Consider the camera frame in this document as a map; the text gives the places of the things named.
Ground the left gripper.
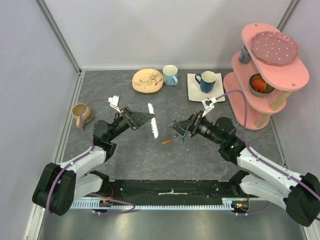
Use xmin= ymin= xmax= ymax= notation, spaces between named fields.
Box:
xmin=107 ymin=105 xmax=155 ymax=141

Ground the white remote control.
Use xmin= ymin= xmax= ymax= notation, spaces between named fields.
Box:
xmin=147 ymin=103 xmax=159 ymax=139

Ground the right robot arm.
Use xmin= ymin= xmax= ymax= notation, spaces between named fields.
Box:
xmin=170 ymin=111 xmax=320 ymax=227

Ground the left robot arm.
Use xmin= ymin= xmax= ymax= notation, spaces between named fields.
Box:
xmin=31 ymin=104 xmax=158 ymax=216

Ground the white square plate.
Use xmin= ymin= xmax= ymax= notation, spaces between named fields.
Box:
xmin=186 ymin=73 xmax=225 ymax=102

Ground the yellow floral plate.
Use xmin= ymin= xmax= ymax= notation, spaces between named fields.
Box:
xmin=131 ymin=68 xmax=164 ymax=94

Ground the beige ceramic mug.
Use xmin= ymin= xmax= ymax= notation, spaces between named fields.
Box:
xmin=71 ymin=103 xmax=93 ymax=129

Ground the dark blue mug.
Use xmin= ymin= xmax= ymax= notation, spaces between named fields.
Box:
xmin=194 ymin=71 xmax=217 ymax=94

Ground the light blue mug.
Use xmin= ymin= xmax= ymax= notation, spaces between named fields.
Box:
xmin=162 ymin=65 xmax=178 ymax=86

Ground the bowl with fruit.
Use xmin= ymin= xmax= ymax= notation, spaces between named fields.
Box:
xmin=248 ymin=73 xmax=275 ymax=96

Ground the grey blue cup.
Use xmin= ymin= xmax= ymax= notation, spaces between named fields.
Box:
xmin=238 ymin=45 xmax=252 ymax=64

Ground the pink three-tier shelf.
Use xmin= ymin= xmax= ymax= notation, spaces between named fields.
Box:
xmin=223 ymin=23 xmax=309 ymax=130

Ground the pink dotted plate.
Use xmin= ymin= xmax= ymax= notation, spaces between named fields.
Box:
xmin=250 ymin=31 xmax=300 ymax=67

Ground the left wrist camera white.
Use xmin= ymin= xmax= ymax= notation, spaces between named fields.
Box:
xmin=108 ymin=95 xmax=122 ymax=114

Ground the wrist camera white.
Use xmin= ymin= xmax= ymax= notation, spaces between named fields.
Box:
xmin=108 ymin=95 xmax=122 ymax=114
xmin=201 ymin=97 xmax=217 ymax=117

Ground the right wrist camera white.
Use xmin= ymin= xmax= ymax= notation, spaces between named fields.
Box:
xmin=201 ymin=97 xmax=217 ymax=117

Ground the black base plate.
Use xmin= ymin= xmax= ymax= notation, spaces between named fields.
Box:
xmin=97 ymin=179 xmax=247 ymax=206

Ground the white slotted cable duct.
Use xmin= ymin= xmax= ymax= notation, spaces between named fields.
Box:
xmin=70 ymin=197 xmax=248 ymax=211

